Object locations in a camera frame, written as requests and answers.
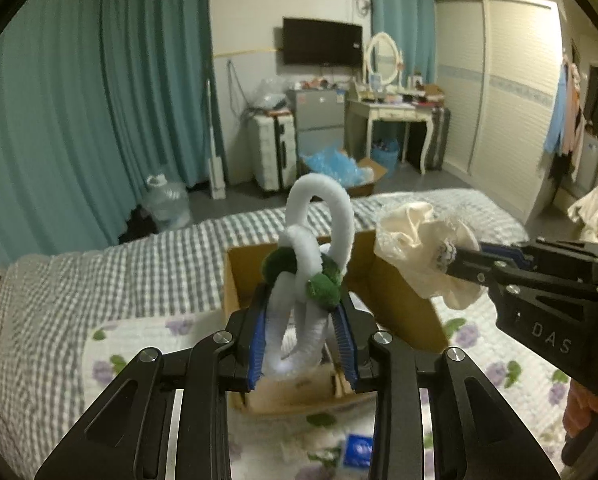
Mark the pile of light clothes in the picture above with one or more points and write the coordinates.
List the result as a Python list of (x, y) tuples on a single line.
[(596, 212)]

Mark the blue packet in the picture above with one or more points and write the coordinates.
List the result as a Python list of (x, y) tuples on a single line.
[(357, 451)]

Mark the white suitcase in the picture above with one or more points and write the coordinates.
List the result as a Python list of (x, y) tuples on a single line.
[(269, 152)]

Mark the dark suitcase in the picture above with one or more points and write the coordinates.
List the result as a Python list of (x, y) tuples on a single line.
[(439, 137)]

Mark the white floral quilt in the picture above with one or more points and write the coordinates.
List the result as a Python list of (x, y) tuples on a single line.
[(144, 332)]

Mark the cream satin scrunchie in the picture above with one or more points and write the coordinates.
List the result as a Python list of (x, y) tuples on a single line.
[(414, 240)]

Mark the brown cardboard box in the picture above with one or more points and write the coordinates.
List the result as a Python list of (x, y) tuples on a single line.
[(401, 302)]

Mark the white wardrobe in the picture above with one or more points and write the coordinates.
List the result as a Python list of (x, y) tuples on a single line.
[(504, 100)]

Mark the clear plastic bag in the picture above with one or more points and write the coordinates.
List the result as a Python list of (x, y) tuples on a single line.
[(269, 95)]

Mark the black wall television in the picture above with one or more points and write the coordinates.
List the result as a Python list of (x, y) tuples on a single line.
[(322, 41)]

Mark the hanging clothes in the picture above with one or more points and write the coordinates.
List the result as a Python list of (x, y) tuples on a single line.
[(561, 120)]

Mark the cardboard box on floor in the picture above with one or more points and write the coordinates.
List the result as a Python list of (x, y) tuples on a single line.
[(364, 185)]

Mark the blue plastic bags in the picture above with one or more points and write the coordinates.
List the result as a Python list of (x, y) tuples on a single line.
[(331, 165)]

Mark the white plush toy green pompoms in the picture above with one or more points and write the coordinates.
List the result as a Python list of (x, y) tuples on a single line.
[(304, 252)]

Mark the grey mini fridge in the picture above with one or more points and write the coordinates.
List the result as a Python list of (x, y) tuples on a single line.
[(316, 115)]

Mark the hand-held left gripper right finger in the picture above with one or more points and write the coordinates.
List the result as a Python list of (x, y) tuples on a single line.
[(347, 352)]

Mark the narrow teal curtain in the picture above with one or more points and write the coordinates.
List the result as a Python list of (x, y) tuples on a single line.
[(401, 5)]

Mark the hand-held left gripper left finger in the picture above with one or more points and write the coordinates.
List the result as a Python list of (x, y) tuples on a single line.
[(255, 355)]

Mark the white oval vanity mirror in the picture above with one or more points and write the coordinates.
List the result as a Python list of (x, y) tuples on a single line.
[(382, 60)]

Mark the white dressing table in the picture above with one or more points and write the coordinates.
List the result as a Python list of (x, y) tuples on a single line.
[(391, 112)]

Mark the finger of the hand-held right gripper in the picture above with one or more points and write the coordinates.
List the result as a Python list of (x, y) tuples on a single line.
[(504, 251), (474, 267)]

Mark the clear water jug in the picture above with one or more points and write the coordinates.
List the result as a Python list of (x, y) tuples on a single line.
[(168, 202)]

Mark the blue waste bin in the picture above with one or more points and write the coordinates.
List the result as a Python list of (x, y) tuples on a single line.
[(385, 154)]

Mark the wide teal curtain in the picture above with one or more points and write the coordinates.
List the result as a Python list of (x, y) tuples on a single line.
[(79, 110)]

